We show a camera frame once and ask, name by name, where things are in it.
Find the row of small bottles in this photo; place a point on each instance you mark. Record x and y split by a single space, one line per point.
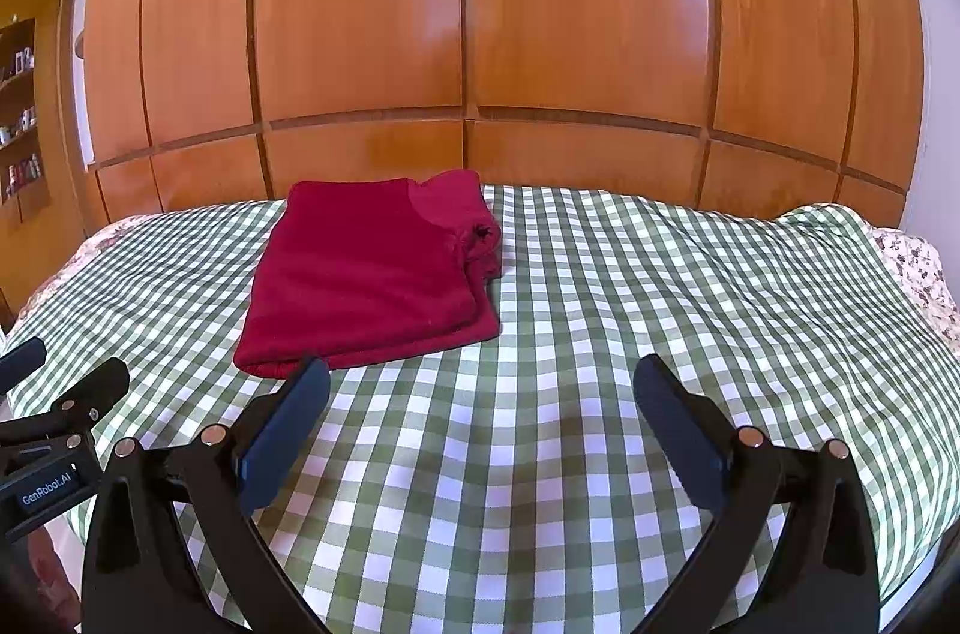
24 169
19 126
21 63

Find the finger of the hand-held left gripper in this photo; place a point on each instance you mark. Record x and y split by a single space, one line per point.
94 390
19 362

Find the red sweater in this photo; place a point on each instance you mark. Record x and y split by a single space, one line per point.
360 274

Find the wooden wardrobe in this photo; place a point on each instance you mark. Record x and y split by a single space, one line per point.
465 19

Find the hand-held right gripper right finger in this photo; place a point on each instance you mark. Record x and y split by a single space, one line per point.
675 431

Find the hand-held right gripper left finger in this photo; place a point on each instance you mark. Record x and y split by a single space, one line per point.
285 431

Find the wooden bookshelf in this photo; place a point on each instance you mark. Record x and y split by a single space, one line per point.
41 214

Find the green checked blanket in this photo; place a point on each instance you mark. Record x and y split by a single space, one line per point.
562 416

